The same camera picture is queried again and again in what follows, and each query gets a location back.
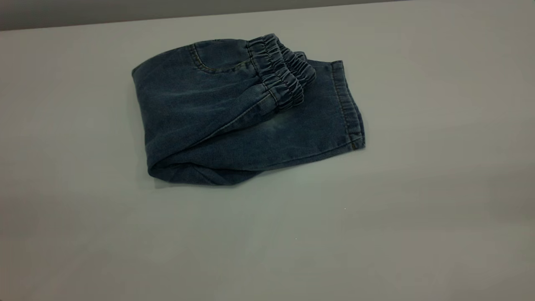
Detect blue denim pants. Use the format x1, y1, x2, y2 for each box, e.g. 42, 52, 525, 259
132, 33, 366, 186

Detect white table cloth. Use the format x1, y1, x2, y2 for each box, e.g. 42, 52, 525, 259
0, 0, 535, 301

